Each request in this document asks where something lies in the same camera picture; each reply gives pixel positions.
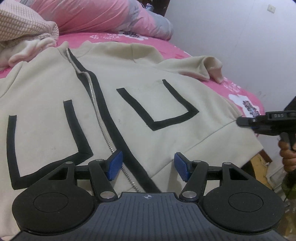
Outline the pink and grey quilt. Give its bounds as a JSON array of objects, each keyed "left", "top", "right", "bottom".
[{"left": 20, "top": 0, "right": 174, "bottom": 40}]

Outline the beige zip jacket black trim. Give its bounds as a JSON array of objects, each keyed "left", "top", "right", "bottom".
[{"left": 0, "top": 40, "right": 264, "bottom": 241}]

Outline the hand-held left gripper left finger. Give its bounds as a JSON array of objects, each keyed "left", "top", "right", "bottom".
[{"left": 47, "top": 149, "right": 124, "bottom": 202}]

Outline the pink floral blanket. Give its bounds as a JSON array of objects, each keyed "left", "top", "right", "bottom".
[{"left": 0, "top": 32, "right": 265, "bottom": 119}]

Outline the person's right forearm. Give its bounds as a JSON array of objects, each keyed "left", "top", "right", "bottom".
[{"left": 281, "top": 171, "right": 296, "bottom": 201}]

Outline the person's right hand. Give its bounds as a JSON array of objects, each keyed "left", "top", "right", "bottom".
[{"left": 279, "top": 141, "right": 296, "bottom": 173}]

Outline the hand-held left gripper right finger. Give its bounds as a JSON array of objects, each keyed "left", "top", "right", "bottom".
[{"left": 174, "top": 152, "right": 251, "bottom": 202}]

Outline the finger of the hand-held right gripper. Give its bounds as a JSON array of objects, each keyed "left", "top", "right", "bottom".
[
  {"left": 251, "top": 126, "right": 281, "bottom": 136},
  {"left": 236, "top": 116, "right": 270, "bottom": 127}
]

